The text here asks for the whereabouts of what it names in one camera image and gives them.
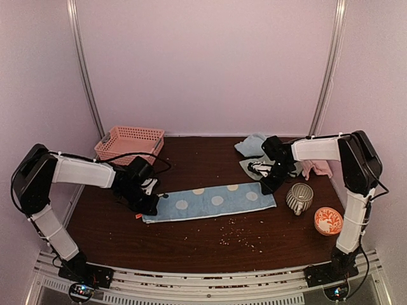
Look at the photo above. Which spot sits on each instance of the light blue terry towel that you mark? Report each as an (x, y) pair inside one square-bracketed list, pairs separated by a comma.
[(251, 146)]

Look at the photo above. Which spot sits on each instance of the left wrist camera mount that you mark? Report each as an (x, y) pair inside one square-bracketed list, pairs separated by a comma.
[(150, 185)]

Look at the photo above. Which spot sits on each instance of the pink perforated plastic basket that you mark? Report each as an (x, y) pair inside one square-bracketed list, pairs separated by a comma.
[(126, 139)]

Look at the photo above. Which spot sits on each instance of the pale green terry towel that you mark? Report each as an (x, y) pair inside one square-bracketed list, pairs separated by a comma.
[(296, 167)]

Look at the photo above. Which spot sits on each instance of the grey striped ceramic mug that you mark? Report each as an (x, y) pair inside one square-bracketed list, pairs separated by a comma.
[(300, 198)]

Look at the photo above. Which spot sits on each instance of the aluminium frame post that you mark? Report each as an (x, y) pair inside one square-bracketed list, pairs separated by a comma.
[(331, 64), (72, 12)]

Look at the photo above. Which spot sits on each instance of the right aluminium frame post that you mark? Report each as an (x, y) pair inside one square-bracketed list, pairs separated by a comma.
[(331, 64)]

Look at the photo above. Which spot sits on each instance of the blue polka dot striped towel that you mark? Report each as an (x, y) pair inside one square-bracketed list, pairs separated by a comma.
[(210, 202)]

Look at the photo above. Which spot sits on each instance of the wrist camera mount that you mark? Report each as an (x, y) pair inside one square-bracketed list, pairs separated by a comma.
[(259, 170), (150, 185)]

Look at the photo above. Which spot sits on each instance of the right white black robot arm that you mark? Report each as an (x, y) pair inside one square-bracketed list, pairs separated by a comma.
[(361, 169)]

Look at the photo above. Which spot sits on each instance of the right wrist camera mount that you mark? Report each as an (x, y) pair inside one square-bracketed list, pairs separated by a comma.
[(259, 170)]

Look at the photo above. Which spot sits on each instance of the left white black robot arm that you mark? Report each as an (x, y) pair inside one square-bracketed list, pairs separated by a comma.
[(42, 172)]

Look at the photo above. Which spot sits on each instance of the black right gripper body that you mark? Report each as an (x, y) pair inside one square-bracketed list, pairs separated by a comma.
[(281, 171)]

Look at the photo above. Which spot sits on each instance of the orange patterned ceramic bowl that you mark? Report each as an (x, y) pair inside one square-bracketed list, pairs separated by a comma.
[(328, 221)]

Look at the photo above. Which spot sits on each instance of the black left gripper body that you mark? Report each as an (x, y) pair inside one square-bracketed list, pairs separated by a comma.
[(137, 202)]

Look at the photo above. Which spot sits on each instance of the pink cloth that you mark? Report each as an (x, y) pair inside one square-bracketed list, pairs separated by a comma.
[(319, 167)]

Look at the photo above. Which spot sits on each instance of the front aluminium rail base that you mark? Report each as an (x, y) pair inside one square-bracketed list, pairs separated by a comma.
[(279, 286)]

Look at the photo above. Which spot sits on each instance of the left aluminium frame post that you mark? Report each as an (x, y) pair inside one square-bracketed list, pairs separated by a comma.
[(72, 12)]

